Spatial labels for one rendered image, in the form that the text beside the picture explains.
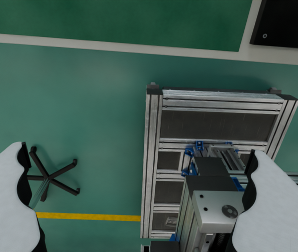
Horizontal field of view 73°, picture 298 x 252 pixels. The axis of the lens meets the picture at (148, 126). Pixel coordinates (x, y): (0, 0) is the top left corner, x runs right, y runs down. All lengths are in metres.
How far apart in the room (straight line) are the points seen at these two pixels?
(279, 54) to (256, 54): 0.06
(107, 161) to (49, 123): 0.50
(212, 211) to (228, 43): 0.39
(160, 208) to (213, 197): 1.13
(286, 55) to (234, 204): 0.38
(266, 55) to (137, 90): 0.89
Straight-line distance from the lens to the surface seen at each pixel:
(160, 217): 1.75
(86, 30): 0.53
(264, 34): 0.56
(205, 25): 0.53
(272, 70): 1.52
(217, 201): 0.52
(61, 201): 2.05
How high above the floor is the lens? 1.26
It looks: 61 degrees down
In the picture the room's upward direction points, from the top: 178 degrees clockwise
